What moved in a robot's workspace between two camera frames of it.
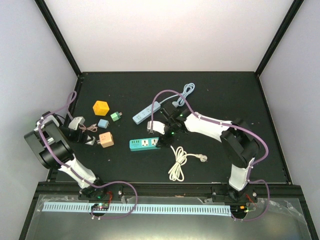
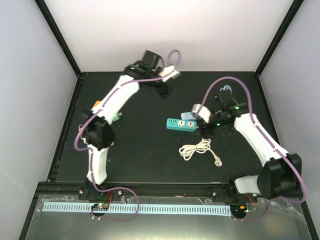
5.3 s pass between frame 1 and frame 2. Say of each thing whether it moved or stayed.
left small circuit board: stayed
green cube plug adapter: stayed
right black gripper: moved
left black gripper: moved
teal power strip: moved
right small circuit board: stayed
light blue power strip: moved
